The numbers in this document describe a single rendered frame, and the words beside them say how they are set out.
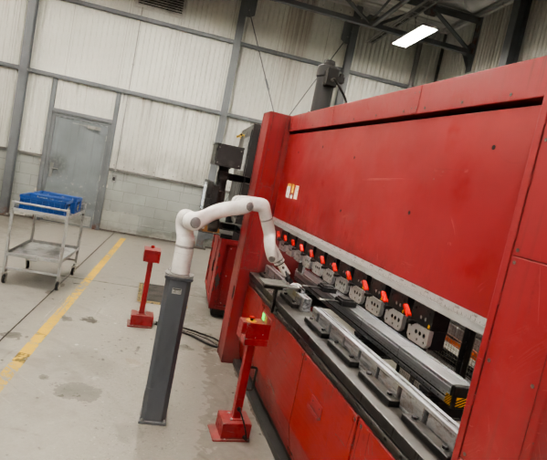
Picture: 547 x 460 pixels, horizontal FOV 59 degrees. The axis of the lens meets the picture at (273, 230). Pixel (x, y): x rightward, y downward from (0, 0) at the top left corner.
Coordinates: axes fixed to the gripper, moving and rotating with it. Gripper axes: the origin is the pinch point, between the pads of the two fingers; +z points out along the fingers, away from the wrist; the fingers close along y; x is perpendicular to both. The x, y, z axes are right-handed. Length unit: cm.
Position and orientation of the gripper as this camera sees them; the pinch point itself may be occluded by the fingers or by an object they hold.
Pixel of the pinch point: (289, 280)
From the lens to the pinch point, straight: 355.1
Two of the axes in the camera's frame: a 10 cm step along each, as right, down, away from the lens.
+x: -8.5, 5.1, -1.5
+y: -2.7, -1.5, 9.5
